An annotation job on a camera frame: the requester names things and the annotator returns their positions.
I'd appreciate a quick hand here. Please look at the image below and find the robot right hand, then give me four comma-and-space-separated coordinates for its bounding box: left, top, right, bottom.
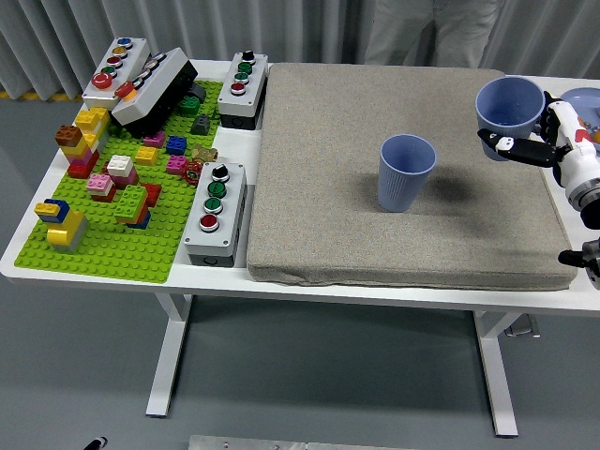
476, 91, 600, 189

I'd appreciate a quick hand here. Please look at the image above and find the blue ribbed plastic cup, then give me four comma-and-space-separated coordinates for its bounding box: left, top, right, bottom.
475, 76, 548, 163
378, 133, 439, 214

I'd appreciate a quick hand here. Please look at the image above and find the blue plate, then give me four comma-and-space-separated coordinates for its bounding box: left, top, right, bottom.
561, 86, 600, 152

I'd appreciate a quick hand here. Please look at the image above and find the white table leg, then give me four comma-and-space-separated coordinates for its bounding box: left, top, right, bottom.
471, 309, 520, 438
144, 293, 193, 418

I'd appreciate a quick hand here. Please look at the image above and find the grey table controller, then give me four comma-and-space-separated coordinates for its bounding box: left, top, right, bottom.
504, 316, 541, 338

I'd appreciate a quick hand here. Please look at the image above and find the green studded building baseplate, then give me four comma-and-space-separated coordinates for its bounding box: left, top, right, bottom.
13, 79, 225, 285

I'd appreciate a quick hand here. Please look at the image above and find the blue yellow grey block stack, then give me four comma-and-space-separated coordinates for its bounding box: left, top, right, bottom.
34, 198, 90, 255

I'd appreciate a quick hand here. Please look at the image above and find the person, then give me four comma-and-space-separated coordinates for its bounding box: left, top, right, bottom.
363, 0, 501, 68

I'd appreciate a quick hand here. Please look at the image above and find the green orange red block stack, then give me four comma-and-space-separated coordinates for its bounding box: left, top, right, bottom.
113, 183, 163, 231

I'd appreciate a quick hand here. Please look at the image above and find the pink red block stack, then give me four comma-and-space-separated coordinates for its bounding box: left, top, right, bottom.
86, 172, 117, 203

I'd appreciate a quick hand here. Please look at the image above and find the grey-brown cushion mat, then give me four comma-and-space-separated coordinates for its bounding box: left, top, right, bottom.
247, 63, 578, 293

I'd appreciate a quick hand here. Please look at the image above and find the large white four-button box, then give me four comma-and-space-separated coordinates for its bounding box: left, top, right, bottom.
182, 161, 248, 269

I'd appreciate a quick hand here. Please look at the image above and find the white pink block stack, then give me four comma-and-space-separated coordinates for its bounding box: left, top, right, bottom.
106, 154, 141, 188

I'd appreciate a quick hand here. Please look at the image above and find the brown yellow red block tower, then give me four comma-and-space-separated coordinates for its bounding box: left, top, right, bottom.
54, 124, 102, 180

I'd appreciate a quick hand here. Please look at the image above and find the grey pleated curtain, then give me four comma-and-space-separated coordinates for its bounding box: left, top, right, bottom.
0, 0, 600, 102

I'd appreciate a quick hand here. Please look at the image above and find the yellow white block stack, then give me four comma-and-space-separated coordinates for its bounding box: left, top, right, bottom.
74, 106, 112, 142

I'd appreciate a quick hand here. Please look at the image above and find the small white four-button box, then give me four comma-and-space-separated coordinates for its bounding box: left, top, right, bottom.
217, 50, 270, 131

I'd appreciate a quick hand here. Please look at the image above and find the white five-button control box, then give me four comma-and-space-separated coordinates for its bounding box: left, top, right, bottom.
82, 36, 152, 113

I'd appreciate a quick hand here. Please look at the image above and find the dark green building block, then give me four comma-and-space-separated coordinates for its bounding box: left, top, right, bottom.
177, 95, 203, 116

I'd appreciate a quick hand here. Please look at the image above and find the yellow black floor tape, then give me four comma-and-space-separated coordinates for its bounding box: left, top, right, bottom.
0, 90, 86, 102

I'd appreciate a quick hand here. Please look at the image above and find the tilted white black button box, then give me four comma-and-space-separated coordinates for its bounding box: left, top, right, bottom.
111, 46, 200, 140

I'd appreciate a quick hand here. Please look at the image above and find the brass valve red handle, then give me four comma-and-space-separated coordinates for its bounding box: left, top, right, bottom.
181, 144, 219, 186

